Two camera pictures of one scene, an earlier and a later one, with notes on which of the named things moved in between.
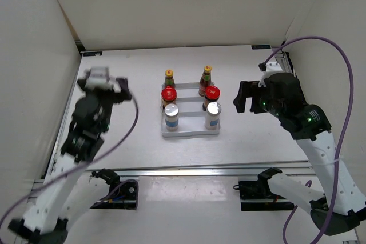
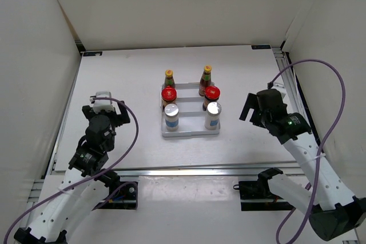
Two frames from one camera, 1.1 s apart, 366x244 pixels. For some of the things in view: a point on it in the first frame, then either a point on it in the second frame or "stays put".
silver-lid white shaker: (171, 117) stays put
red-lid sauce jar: (211, 94) stays put
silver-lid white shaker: (212, 120) stays put
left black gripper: (119, 95) to (120, 119)
